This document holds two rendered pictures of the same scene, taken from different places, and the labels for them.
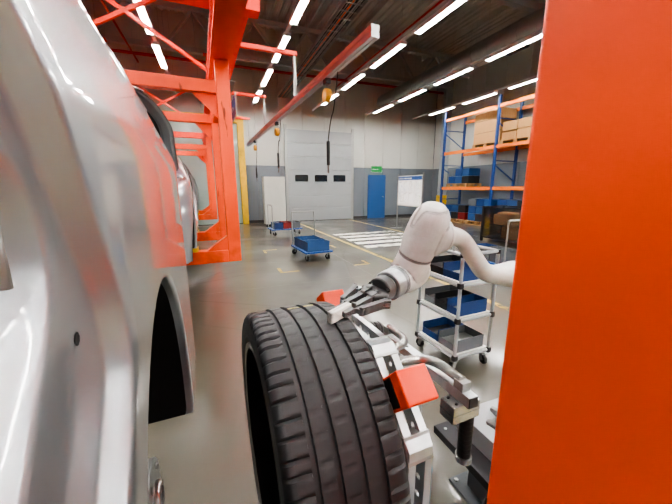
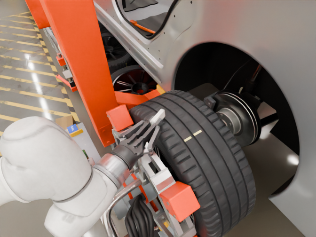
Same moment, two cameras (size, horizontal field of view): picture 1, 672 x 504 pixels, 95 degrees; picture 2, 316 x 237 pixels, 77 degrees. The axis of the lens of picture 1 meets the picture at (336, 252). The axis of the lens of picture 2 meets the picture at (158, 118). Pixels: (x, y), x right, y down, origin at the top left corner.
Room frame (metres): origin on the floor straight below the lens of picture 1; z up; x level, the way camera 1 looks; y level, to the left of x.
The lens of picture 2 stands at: (1.11, -0.08, 1.72)
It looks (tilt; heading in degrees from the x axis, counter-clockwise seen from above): 51 degrees down; 170
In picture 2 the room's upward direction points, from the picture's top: straight up
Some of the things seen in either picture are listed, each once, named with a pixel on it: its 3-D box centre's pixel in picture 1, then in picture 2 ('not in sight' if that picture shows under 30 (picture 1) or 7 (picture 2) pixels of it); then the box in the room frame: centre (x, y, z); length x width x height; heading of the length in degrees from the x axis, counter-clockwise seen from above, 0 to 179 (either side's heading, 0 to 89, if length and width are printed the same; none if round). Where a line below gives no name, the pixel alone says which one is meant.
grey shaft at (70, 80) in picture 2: not in sight; (67, 73); (-0.80, -0.77, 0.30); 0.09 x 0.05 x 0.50; 23
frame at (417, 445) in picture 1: (359, 411); (148, 182); (0.78, -0.07, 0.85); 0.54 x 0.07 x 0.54; 23
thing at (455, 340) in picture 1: (453, 302); not in sight; (2.55, -1.03, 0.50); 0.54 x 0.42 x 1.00; 23
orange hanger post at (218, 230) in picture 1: (204, 173); not in sight; (5.78, 2.39, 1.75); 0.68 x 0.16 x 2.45; 113
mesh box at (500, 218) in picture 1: (511, 224); not in sight; (8.27, -4.72, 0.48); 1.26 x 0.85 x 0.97; 23
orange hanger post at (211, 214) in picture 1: (202, 179); not in sight; (9.64, 4.05, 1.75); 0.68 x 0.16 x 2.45; 113
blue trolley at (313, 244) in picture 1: (310, 234); not in sight; (6.64, 0.55, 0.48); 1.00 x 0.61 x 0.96; 25
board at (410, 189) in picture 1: (409, 202); not in sight; (10.74, -2.52, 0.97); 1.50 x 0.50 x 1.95; 21
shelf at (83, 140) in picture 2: not in sight; (82, 147); (0.28, -0.51, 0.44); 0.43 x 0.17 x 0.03; 23
